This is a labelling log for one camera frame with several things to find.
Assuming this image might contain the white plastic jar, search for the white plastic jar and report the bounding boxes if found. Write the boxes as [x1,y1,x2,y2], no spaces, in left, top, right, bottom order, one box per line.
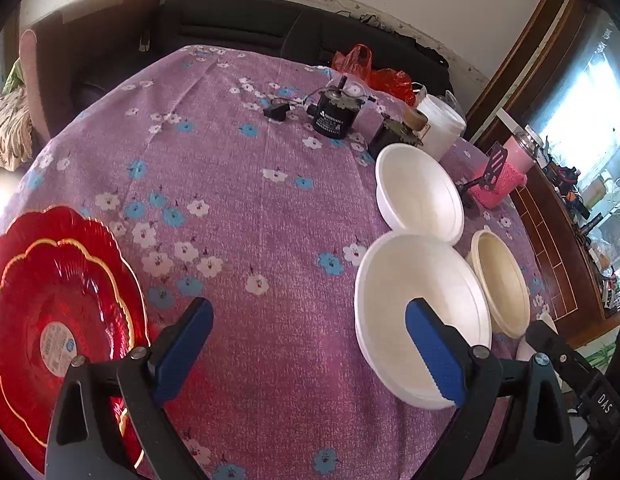
[417,94,467,161]

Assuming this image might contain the black cylindrical motor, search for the black cylindrical motor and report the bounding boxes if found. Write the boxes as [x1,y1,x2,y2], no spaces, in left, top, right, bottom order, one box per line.
[310,76,358,141]

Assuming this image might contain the white foam bowl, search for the white foam bowl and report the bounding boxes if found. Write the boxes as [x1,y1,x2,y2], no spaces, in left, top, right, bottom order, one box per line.
[354,232,492,409]
[375,143,465,246]

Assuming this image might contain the cream bowl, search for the cream bowl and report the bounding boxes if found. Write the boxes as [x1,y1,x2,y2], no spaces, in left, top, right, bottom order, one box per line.
[465,229,532,339]

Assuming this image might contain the wooden brick-pattern cabinet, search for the wooden brick-pattern cabinet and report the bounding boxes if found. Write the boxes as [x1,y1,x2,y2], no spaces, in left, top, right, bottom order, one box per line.
[465,0,620,351]

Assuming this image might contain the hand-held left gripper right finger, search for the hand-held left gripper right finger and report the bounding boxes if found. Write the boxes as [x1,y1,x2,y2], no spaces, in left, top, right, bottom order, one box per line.
[404,297,577,480]

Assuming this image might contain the framed bamboo painting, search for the framed bamboo painting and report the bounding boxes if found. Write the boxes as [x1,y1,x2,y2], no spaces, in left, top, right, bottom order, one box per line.
[582,342,616,373]

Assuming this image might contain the dark bottle with cork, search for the dark bottle with cork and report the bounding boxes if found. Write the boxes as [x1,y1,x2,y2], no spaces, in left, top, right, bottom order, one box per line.
[367,110,428,160]

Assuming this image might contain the purple floral tablecloth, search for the purple floral tablecloth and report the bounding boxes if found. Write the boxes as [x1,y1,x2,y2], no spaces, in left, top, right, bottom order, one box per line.
[0,44,556,480]

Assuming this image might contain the gold-rimmed red glass plate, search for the gold-rimmed red glass plate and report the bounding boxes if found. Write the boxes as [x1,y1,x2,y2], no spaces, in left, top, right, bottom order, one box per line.
[0,238,147,468]

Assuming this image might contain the brown armchair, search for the brown armchair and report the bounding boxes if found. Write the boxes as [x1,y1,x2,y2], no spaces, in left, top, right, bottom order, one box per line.
[19,0,163,141]

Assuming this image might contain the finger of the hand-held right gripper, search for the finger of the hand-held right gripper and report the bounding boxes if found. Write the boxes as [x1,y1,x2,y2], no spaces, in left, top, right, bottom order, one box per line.
[526,319,598,386]

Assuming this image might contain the red plastic bag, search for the red plastic bag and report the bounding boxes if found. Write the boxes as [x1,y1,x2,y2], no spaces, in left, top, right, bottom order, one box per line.
[331,44,417,106]

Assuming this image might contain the large red glass plate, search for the large red glass plate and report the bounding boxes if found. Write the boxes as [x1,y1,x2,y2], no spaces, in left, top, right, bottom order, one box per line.
[0,205,151,476]

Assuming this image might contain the patterned beige blanket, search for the patterned beige blanket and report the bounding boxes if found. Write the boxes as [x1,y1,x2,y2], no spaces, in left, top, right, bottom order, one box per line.
[0,87,41,171]

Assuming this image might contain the red and black tool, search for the red and black tool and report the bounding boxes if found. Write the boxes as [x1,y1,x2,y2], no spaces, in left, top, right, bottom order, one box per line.
[542,157,578,191]

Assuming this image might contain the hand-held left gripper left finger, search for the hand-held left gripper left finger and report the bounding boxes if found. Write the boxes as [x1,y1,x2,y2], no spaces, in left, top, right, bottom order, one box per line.
[44,296,216,480]

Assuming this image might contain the black sofa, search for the black sofa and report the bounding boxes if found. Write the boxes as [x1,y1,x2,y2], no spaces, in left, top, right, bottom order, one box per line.
[70,0,451,111]

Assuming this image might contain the pink bottle with knitted sleeve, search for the pink bottle with knitted sleeve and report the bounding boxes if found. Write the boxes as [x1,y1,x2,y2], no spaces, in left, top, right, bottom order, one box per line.
[471,130,543,210]

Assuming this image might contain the black phone stand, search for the black phone stand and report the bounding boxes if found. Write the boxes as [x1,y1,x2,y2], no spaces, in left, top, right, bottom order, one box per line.
[457,142,511,208]

